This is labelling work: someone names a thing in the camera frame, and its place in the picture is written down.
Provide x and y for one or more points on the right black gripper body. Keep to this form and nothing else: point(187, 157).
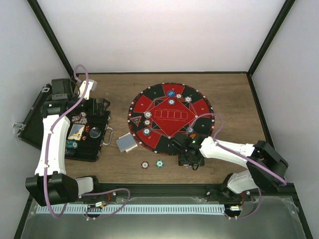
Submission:
point(191, 160)

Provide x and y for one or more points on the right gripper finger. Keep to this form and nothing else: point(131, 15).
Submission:
point(198, 164)
point(182, 160)

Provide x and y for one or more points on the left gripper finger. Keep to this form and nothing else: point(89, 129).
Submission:
point(102, 104)
point(91, 107)

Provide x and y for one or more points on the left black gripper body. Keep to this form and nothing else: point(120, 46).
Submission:
point(73, 100)

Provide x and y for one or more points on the teal chip stack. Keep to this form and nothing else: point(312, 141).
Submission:
point(159, 164)

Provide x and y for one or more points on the brown 100 chip stack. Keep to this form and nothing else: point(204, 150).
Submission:
point(145, 165)

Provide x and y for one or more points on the teal chip seat two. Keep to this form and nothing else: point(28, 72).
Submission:
point(146, 131)

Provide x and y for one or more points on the blue white chip seat three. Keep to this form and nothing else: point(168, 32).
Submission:
point(147, 114)

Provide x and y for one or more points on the blue white chip seat seven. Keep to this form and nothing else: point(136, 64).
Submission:
point(188, 99)

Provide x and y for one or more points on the teal chip seat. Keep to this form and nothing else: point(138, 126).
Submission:
point(171, 102)

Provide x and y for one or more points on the blue small blind button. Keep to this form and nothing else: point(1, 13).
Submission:
point(170, 93)

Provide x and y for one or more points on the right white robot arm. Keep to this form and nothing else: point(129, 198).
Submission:
point(264, 167)

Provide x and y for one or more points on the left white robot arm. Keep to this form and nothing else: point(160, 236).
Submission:
point(50, 183)

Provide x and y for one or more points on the chips in case top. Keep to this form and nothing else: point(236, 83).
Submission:
point(81, 118)

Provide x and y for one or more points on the black poker chip case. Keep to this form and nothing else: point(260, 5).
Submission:
point(88, 149)

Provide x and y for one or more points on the red dice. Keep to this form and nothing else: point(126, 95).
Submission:
point(87, 129)

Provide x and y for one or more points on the clear dealer button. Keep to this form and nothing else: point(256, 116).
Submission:
point(95, 132)

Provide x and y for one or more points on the card box in case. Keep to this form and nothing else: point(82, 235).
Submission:
point(76, 132)

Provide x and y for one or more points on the triangular all in marker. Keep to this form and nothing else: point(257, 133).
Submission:
point(136, 120)

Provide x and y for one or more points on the teal chips in case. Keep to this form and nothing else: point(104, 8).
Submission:
point(70, 147)

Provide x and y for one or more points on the round red black poker mat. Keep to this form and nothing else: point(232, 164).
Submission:
point(169, 120)

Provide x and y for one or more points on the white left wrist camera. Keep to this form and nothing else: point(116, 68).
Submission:
point(86, 88)

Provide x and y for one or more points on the black front mounting rail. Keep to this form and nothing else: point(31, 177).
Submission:
point(211, 192)

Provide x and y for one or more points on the perforated light blue rail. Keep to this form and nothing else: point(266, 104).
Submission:
point(201, 209)

